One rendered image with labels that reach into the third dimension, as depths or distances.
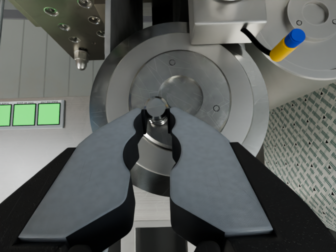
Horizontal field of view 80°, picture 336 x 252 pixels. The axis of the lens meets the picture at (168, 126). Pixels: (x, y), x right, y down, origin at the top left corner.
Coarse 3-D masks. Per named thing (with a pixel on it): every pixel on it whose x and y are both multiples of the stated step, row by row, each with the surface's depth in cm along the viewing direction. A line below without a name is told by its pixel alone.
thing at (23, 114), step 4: (24, 104) 49; (28, 104) 49; (32, 104) 49; (16, 108) 49; (20, 108) 49; (24, 108) 49; (28, 108) 49; (32, 108) 49; (16, 112) 49; (20, 112) 49; (24, 112) 49; (28, 112) 49; (32, 112) 49; (16, 116) 49; (20, 116) 49; (24, 116) 49; (28, 116) 49; (32, 116) 49; (16, 120) 49; (20, 120) 49; (24, 120) 49; (28, 120) 49; (32, 120) 49; (16, 124) 49; (20, 124) 49; (24, 124) 49; (28, 124) 49
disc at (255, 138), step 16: (144, 32) 17; (160, 32) 17; (128, 48) 17; (240, 48) 17; (112, 64) 17; (96, 80) 17; (256, 80) 17; (96, 96) 17; (256, 96) 17; (96, 112) 16; (256, 112) 16; (96, 128) 16; (256, 128) 16; (256, 144) 16; (144, 176) 16; (160, 176) 16; (160, 192) 16
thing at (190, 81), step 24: (144, 72) 15; (168, 72) 15; (192, 72) 15; (216, 72) 15; (144, 96) 15; (168, 96) 15; (192, 96) 15; (216, 96) 15; (216, 120) 14; (168, 144) 14
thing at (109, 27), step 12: (108, 0) 18; (120, 0) 22; (132, 0) 31; (108, 12) 18; (120, 12) 22; (132, 12) 30; (108, 24) 18; (120, 24) 22; (132, 24) 30; (108, 36) 18; (120, 36) 22; (108, 48) 18
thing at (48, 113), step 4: (40, 104) 49; (44, 104) 49; (48, 104) 49; (52, 104) 49; (56, 104) 49; (40, 108) 49; (44, 108) 49; (48, 108) 49; (52, 108) 49; (56, 108) 49; (40, 112) 49; (44, 112) 49; (48, 112) 49; (52, 112) 49; (56, 112) 49; (40, 116) 49; (44, 116) 49; (48, 116) 49; (52, 116) 49; (56, 116) 49; (40, 120) 49; (44, 120) 49; (48, 120) 49; (52, 120) 49; (56, 120) 49
